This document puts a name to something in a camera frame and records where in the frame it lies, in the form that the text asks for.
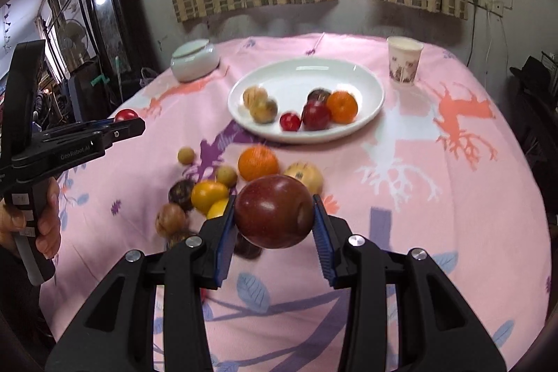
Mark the small orange mandarin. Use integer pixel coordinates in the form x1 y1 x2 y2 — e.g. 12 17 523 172
238 146 280 182

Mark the white standing fan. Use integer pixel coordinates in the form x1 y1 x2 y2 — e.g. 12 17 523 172
59 19 88 68

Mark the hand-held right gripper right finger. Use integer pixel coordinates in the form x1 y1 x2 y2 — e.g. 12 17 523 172
311 193 508 372

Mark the white cable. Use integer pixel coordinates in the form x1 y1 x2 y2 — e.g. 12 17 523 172
485 9 495 52

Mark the beige round fruit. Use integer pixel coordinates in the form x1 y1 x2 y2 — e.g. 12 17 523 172
283 163 325 195

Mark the tan ridged small fruit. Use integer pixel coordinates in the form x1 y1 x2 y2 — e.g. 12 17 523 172
242 86 269 109

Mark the yellow plum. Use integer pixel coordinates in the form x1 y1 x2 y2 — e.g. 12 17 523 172
206 198 231 221
191 181 230 214

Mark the olive brown small fruit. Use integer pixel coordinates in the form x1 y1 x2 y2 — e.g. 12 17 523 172
250 97 279 124

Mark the large orange mandarin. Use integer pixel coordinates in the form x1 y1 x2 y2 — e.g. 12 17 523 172
326 91 359 124

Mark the black cable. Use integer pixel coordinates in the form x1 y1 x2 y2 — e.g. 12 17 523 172
466 3 478 68

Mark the printed paper cup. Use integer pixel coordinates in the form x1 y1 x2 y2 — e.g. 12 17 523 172
387 36 424 86

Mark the white ceramic lidded jar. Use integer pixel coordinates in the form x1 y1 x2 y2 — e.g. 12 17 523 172
170 39 221 83

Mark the person's left forearm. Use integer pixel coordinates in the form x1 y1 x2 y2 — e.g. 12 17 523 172
0 243 57 359

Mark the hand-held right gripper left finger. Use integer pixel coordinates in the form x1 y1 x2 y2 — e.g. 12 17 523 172
46 194 237 372

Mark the white oval plate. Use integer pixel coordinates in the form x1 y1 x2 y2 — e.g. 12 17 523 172
227 57 386 144

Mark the pink printed tablecloth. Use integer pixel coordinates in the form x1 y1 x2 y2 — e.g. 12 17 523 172
39 33 551 372

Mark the person's left hand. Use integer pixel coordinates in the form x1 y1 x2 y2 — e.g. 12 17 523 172
0 177 62 260

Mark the black hat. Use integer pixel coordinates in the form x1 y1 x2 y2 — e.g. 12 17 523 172
510 56 552 91

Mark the reddish brown small fruit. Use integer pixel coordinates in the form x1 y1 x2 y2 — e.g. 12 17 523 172
156 203 189 238

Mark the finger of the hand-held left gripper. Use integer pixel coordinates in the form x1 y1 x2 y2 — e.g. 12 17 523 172
41 119 116 136
44 118 146 155

